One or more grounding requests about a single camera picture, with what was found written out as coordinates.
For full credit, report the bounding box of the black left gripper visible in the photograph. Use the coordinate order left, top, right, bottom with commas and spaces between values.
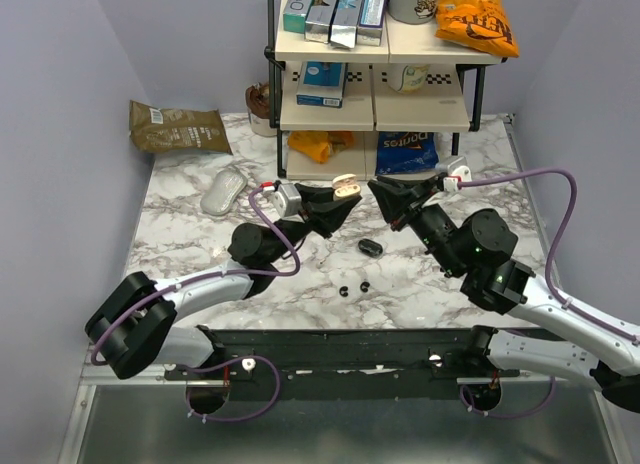
266, 184, 361, 265

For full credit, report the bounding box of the black earbud charging case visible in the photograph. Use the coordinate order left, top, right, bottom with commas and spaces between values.
357, 238, 384, 258

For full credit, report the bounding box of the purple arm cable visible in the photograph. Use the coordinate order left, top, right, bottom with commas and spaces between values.
452, 167, 640, 420
89, 182, 302, 424

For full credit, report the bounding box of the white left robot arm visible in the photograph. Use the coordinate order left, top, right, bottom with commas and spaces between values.
85, 174, 361, 379

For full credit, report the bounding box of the blue Doritos bag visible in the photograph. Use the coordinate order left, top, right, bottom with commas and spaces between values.
376, 132, 439, 175

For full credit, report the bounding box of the beige earbud charging case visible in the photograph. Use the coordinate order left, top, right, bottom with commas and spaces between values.
332, 174, 361, 201

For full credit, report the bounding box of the orange chips bag top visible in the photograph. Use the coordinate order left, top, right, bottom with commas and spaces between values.
435, 0, 520, 58

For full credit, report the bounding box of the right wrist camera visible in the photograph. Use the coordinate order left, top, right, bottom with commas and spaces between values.
434, 156, 472, 193

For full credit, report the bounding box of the blue white toothpaste box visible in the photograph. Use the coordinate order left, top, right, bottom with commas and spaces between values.
356, 0, 387, 46

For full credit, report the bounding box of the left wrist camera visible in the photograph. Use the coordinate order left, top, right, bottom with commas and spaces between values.
270, 183, 302, 218

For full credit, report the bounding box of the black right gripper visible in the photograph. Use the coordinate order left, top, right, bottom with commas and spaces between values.
368, 174, 466, 277

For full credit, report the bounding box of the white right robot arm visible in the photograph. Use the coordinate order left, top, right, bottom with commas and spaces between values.
368, 169, 639, 412

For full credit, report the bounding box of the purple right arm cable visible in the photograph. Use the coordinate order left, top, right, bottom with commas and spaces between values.
452, 167, 640, 420

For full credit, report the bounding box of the orange snack bag bottom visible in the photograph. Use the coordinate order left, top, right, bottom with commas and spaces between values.
287, 131, 355, 164

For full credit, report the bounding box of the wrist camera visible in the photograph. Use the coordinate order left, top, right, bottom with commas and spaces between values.
270, 183, 302, 218
434, 156, 472, 193

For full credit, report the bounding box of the three-tier beige shelf rack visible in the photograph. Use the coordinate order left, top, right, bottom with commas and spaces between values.
264, 0, 501, 180

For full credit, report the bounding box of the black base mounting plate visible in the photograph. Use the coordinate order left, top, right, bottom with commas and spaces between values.
165, 329, 498, 401

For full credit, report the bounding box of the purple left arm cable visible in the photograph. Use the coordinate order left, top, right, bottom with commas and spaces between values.
89, 182, 302, 424

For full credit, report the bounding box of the blue box middle shelf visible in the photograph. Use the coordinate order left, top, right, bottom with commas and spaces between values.
296, 61, 347, 108

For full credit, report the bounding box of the white printed mug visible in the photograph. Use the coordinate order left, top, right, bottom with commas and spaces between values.
388, 0, 438, 25

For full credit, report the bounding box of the silver blue toothpaste box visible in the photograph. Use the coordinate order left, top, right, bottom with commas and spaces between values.
329, 0, 364, 49

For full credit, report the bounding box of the teal toothpaste box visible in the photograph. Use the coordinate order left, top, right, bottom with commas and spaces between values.
282, 0, 313, 34

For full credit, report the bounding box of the brown lidded cup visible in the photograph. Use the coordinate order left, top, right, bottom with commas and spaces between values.
245, 83, 277, 137

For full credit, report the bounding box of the brown snack bag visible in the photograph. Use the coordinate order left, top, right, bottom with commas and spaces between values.
129, 100, 232, 154

